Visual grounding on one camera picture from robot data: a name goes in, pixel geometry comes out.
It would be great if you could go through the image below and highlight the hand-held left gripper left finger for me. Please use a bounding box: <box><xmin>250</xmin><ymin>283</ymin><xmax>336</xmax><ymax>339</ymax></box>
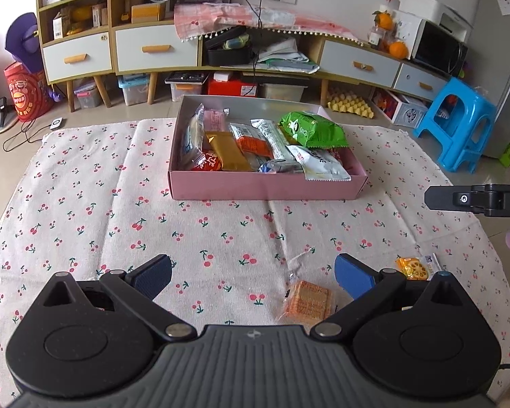
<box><xmin>40</xmin><ymin>254</ymin><xmax>198</xmax><ymax>343</ymax></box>

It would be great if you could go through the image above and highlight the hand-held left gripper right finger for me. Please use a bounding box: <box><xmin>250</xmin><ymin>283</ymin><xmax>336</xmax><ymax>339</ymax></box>
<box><xmin>312</xmin><ymin>253</ymin><xmax>469</xmax><ymax>343</ymax></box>

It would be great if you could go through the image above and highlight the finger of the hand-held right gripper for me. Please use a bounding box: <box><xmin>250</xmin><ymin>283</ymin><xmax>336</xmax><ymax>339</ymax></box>
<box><xmin>424</xmin><ymin>185</ymin><xmax>486</xmax><ymax>214</ymax></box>

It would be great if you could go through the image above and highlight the clear cracker packet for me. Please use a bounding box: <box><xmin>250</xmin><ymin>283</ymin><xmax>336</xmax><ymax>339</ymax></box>
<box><xmin>275</xmin><ymin>252</ymin><xmax>337</xmax><ymax>327</ymax></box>

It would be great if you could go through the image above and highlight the lotus root chip packet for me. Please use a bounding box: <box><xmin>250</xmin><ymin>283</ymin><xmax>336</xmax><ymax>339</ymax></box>
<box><xmin>395</xmin><ymin>254</ymin><xmax>443</xmax><ymax>282</ymax></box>

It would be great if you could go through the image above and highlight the white snack packet black print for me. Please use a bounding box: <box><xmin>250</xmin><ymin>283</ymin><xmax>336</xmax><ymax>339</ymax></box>
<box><xmin>286</xmin><ymin>144</ymin><xmax>353</xmax><ymax>182</ymax></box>

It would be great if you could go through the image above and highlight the red candy packet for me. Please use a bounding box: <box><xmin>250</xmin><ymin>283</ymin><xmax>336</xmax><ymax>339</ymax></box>
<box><xmin>191</xmin><ymin>150</ymin><xmax>222</xmax><ymax>173</ymax></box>

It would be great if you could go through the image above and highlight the pink cardboard box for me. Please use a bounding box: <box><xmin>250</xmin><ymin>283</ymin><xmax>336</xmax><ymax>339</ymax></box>
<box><xmin>168</xmin><ymin>95</ymin><xmax>369</xmax><ymax>202</ymax></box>

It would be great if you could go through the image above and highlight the gold snack bar packet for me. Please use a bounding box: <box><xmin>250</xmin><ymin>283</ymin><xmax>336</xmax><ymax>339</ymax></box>
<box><xmin>204</xmin><ymin>131</ymin><xmax>250</xmax><ymax>173</ymax></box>

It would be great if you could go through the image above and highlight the clear white bread packet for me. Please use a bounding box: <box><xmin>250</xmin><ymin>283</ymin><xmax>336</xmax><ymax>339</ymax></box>
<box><xmin>179</xmin><ymin>104</ymin><xmax>207</xmax><ymax>171</ymax></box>

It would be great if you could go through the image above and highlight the green snack packet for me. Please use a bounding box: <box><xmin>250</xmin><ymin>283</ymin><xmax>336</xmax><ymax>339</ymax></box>
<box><xmin>278</xmin><ymin>110</ymin><xmax>350</xmax><ymax>150</ymax></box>

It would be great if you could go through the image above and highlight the long silver snack packet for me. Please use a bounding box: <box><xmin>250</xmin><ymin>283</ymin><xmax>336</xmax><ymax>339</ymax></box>
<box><xmin>250</xmin><ymin>118</ymin><xmax>295</xmax><ymax>163</ymax></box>

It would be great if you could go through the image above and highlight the orange-red snack packet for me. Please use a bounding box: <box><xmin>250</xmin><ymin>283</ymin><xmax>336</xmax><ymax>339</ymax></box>
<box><xmin>229</xmin><ymin>122</ymin><xmax>275</xmax><ymax>161</ymax></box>

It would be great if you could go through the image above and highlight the pink snack packet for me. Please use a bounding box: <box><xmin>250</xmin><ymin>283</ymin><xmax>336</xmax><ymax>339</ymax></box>
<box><xmin>202</xmin><ymin>108</ymin><xmax>232</xmax><ymax>134</ymax></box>

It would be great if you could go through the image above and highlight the cherry print tablecloth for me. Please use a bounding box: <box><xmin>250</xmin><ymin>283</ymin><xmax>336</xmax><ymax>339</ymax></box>
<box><xmin>0</xmin><ymin>118</ymin><xmax>510</xmax><ymax>408</ymax></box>

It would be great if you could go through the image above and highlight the blue plastic stool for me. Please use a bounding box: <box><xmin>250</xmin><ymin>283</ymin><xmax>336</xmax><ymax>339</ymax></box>
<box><xmin>412</xmin><ymin>77</ymin><xmax>499</xmax><ymax>174</ymax></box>

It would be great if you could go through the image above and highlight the white printed carton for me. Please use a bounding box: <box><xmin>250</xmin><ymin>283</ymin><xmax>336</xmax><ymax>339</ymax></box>
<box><xmin>390</xmin><ymin>92</ymin><xmax>431</xmax><ymax>128</ymax></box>

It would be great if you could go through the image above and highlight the red printed carton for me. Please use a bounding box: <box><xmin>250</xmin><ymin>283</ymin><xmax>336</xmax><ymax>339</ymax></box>
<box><xmin>372</xmin><ymin>89</ymin><xmax>399</xmax><ymax>116</ymax></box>

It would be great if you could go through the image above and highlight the yellow egg tray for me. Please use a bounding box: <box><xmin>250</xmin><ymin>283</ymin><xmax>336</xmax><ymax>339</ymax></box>
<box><xmin>326</xmin><ymin>86</ymin><xmax>375</xmax><ymax>120</ymax></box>

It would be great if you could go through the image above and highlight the silver refrigerator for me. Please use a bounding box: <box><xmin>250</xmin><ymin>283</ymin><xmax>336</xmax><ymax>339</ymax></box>
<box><xmin>478</xmin><ymin>0</ymin><xmax>510</xmax><ymax>161</ymax></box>

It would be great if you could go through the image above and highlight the white microwave black door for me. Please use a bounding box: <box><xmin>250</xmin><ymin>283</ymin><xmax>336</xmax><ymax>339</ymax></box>
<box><xmin>393</xmin><ymin>11</ymin><xmax>470</xmax><ymax>79</ymax></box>

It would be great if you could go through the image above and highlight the orange fruit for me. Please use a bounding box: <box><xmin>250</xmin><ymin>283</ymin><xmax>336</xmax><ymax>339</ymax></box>
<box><xmin>373</xmin><ymin>11</ymin><xmax>394</xmax><ymax>31</ymax></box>
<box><xmin>389</xmin><ymin>40</ymin><xmax>410</xmax><ymax>60</ymax></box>

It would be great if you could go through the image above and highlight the glass jar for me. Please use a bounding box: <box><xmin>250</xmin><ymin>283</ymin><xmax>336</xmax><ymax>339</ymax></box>
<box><xmin>369</xmin><ymin>25</ymin><xmax>388</xmax><ymax>48</ymax></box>

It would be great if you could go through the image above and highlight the white printer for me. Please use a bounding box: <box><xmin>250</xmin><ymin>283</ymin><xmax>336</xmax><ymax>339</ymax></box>
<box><xmin>436</xmin><ymin>2</ymin><xmax>470</xmax><ymax>32</ymax></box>

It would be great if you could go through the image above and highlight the blue lid storage bin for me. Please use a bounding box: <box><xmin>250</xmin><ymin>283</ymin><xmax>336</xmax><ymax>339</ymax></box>
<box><xmin>118</xmin><ymin>74</ymin><xmax>151</xmax><ymax>107</ymax></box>

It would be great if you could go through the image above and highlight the small clear storage bin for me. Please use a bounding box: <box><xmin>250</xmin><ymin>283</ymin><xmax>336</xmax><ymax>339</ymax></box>
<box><xmin>73</xmin><ymin>79</ymin><xmax>104</xmax><ymax>111</ymax></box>

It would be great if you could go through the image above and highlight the wide clear storage bin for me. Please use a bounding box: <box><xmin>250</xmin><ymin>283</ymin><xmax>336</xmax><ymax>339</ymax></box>
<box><xmin>259</xmin><ymin>83</ymin><xmax>309</xmax><ymax>103</ymax></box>

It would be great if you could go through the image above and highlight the white foam box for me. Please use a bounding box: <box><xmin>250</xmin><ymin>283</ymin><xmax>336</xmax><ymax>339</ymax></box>
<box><xmin>397</xmin><ymin>0</ymin><xmax>438</xmax><ymax>15</ymax></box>

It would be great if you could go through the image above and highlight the black flat box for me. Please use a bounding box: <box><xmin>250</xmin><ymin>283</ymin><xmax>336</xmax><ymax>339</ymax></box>
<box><xmin>165</xmin><ymin>71</ymin><xmax>210</xmax><ymax>86</ymax></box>

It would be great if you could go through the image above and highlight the red box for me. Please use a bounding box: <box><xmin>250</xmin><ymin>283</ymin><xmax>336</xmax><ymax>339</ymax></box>
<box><xmin>207</xmin><ymin>79</ymin><xmax>261</xmax><ymax>98</ymax></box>

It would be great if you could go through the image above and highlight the black flat panel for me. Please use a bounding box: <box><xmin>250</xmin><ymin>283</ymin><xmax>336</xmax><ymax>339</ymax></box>
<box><xmin>240</xmin><ymin>74</ymin><xmax>312</xmax><ymax>86</ymax></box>

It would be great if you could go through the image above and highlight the white round floor base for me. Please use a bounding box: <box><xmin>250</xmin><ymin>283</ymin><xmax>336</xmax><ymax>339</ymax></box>
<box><xmin>0</xmin><ymin>98</ymin><xmax>20</xmax><ymax>138</ymax></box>

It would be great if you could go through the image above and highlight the pile of papers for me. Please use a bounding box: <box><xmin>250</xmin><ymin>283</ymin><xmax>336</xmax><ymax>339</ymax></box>
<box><xmin>257</xmin><ymin>37</ymin><xmax>321</xmax><ymax>74</ymax></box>

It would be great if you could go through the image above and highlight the red printed bag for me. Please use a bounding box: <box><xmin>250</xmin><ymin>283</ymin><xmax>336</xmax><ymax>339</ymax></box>
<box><xmin>4</xmin><ymin>62</ymin><xmax>57</xmax><ymax>124</ymax></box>

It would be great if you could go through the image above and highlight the black open case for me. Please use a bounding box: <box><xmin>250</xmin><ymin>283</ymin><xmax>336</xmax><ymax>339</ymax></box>
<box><xmin>204</xmin><ymin>25</ymin><xmax>258</xmax><ymax>69</ymax></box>

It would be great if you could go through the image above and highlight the orange cardboard box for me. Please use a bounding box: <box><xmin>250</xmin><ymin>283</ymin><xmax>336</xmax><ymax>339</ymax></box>
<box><xmin>131</xmin><ymin>3</ymin><xmax>166</xmax><ymax>23</ymax></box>

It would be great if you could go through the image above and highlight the white carton box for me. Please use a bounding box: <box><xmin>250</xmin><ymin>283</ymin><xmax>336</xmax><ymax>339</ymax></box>
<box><xmin>52</xmin><ymin>13</ymin><xmax>71</xmax><ymax>40</ymax></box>

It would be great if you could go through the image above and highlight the brown cardboard box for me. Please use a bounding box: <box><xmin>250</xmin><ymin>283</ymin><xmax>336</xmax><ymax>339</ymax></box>
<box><xmin>91</xmin><ymin>3</ymin><xmax>110</xmax><ymax>29</ymax></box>

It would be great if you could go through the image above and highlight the yellow object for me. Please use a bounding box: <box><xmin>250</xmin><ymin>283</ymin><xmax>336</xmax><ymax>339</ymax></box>
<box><xmin>70</xmin><ymin>6</ymin><xmax>93</xmax><ymax>35</ymax></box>

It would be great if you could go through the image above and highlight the pink cherry cloth with pompoms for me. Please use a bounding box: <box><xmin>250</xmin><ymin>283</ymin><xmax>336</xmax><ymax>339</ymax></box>
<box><xmin>173</xmin><ymin>2</ymin><xmax>369</xmax><ymax>46</ymax></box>

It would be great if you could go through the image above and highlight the purple fabric cover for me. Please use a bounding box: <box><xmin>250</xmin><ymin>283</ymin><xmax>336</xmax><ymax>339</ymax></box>
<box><xmin>5</xmin><ymin>12</ymin><xmax>44</xmax><ymax>74</ymax></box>

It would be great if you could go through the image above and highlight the wooden shelf cabinet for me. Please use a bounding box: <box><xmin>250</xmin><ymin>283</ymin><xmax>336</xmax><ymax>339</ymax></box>
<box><xmin>35</xmin><ymin>0</ymin><xmax>201</xmax><ymax>112</ymax></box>

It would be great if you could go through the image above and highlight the white drawer wooden handle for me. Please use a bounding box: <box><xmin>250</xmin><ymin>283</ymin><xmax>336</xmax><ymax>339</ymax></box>
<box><xmin>394</xmin><ymin>63</ymin><xmax>450</xmax><ymax>103</ymax></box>
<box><xmin>41</xmin><ymin>32</ymin><xmax>113</xmax><ymax>84</ymax></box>
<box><xmin>321</xmin><ymin>39</ymin><xmax>403</xmax><ymax>88</ymax></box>
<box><xmin>114</xmin><ymin>23</ymin><xmax>200</xmax><ymax>74</ymax></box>

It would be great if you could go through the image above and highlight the black cable with white switch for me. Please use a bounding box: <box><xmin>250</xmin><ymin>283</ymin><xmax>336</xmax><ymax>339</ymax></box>
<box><xmin>2</xmin><ymin>117</ymin><xmax>65</xmax><ymax>151</ymax></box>

